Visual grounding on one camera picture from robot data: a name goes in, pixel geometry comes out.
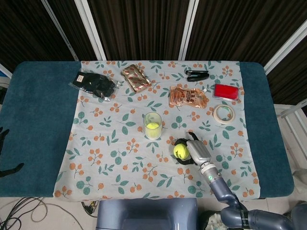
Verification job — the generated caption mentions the blue-grey robot torso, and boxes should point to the blue-grey robot torso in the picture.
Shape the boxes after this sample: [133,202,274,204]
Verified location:
[95,198,199,230]

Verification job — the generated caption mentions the black gloves in plastic bag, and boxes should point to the black gloves in plastic bag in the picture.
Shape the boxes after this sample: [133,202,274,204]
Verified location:
[69,71,122,100]

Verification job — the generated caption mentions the floor cables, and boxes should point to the floor cables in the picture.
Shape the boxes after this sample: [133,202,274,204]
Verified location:
[0,196,99,230]

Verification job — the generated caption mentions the clear plastic cup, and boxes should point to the clear plastic cup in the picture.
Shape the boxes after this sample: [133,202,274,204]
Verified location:
[143,112,163,140]

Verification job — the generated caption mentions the red ink pad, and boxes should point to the red ink pad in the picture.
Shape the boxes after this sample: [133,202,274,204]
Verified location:
[213,83,240,103]

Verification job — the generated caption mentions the gold red snack packet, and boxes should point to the gold red snack packet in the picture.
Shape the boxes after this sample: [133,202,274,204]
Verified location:
[120,64,152,93]

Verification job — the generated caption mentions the floral leaf print tablecloth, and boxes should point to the floral leaf print tablecloth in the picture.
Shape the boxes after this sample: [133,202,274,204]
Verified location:
[54,60,262,200]

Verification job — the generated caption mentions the white metal rack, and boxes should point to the white metal rack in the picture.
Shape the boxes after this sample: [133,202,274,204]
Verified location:
[275,99,307,168]

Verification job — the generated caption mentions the dark folding screen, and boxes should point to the dark folding screen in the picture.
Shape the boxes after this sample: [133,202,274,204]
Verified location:
[0,0,307,106]

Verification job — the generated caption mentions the teal table cover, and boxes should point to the teal table cover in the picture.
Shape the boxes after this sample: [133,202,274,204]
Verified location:
[0,61,295,198]

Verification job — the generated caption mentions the yellow tennis ball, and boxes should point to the yellow tennis ball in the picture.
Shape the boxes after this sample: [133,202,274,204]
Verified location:
[173,143,190,161]
[146,122,159,138]

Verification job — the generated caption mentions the black trash bin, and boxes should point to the black trash bin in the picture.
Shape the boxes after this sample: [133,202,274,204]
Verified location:
[198,210,227,230]

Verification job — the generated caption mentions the beige masking tape roll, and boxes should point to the beige masking tape roll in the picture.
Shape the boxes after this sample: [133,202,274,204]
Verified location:
[213,104,236,124]

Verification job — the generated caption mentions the black stapler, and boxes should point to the black stapler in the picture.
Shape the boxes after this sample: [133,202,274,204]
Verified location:
[184,69,210,82]

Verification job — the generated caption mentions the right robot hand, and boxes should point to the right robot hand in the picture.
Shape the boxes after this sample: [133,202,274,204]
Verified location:
[173,131,212,166]

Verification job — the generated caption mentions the orange spout pouch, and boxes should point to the orange spout pouch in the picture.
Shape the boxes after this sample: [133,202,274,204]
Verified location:
[169,84,210,109]

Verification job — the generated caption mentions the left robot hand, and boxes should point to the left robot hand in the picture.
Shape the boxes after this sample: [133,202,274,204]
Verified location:
[0,128,24,178]

